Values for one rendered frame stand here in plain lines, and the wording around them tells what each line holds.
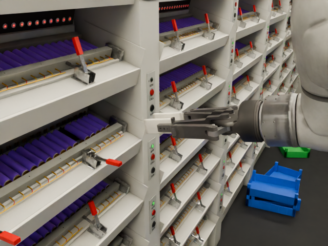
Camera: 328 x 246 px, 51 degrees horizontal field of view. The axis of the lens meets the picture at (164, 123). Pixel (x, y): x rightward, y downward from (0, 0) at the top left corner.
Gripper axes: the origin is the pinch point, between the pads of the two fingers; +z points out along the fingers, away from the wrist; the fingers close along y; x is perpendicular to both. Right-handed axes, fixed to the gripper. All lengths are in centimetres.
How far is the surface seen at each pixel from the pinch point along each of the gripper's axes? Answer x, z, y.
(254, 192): 91, 23, -130
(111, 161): 6.5, 11.3, 5.7
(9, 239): 6.7, 10.2, 32.4
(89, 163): 7.1, 17.1, 6.2
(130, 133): 7.0, 18.5, -12.5
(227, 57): -1, 13, -83
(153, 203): 31.4, 19.3, -17.4
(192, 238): 81, 36, -65
